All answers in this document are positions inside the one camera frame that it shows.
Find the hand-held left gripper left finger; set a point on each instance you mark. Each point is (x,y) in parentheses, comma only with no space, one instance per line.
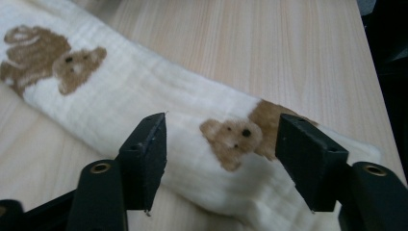
(144,160)

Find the cream towel with bear print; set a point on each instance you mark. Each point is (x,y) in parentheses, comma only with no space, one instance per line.
(128,96)

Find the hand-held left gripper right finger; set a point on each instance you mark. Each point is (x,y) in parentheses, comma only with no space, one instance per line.
(309,160)

